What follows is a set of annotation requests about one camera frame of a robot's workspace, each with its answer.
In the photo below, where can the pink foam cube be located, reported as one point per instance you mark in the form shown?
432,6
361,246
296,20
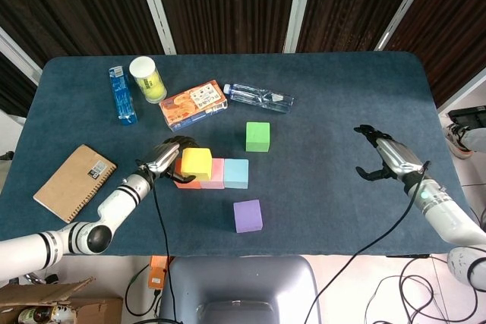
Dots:
217,176

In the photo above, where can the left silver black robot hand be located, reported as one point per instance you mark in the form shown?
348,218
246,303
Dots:
163,159

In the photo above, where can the green foam cube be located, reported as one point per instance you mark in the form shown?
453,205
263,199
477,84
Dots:
257,135

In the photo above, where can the chrome caster leg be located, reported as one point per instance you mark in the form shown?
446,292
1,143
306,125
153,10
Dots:
38,278

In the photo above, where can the blue snack carton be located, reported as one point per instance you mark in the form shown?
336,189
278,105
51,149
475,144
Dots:
122,94

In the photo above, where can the orange foam cube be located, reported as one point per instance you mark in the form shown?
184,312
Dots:
188,186

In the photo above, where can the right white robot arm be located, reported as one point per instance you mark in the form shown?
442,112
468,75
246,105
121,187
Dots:
444,217

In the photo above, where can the yellow foam cube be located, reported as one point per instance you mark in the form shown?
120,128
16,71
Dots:
196,162

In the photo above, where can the brown spiral notebook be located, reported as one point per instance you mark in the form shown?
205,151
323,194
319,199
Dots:
74,183

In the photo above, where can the black flat device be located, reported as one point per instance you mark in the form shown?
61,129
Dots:
469,116

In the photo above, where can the blue table cloth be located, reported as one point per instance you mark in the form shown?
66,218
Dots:
360,104

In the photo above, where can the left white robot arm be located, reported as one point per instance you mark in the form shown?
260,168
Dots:
114,208

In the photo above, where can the printed yellow tennis ball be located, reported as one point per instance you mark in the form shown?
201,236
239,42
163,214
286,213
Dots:
147,82

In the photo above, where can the white sneaker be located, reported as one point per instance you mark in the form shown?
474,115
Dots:
453,138

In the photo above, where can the orange cookie box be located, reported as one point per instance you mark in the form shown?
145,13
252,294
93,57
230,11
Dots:
191,106

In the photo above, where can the glass bottle with label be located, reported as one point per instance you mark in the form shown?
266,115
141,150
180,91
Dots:
41,314

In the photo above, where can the clear tennis ball tube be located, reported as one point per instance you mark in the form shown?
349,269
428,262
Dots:
143,68

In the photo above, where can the brown cardboard box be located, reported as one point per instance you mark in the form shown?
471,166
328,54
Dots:
95,307

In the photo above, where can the grey robot torso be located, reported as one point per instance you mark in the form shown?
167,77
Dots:
239,286

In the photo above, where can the light blue foam cube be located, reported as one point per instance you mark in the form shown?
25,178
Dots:
236,173

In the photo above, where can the plain yellow tennis ball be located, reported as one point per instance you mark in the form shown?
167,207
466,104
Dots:
156,92

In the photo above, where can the orange device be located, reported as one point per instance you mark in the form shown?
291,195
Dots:
158,274

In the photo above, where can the clear plastic water bottle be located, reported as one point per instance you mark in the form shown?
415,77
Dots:
262,97

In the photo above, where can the purple foam cube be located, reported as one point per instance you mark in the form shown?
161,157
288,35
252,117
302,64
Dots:
247,216

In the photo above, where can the person's leg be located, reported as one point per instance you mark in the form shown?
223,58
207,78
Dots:
477,138

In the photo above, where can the white partition post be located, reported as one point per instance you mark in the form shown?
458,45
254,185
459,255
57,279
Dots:
463,92
19,56
153,5
300,1
408,1

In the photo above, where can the dark slatted partition panel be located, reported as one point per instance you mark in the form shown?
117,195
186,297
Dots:
11,89
76,5
455,16
228,5
353,5

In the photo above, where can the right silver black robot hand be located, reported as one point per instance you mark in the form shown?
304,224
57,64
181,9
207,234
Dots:
400,157

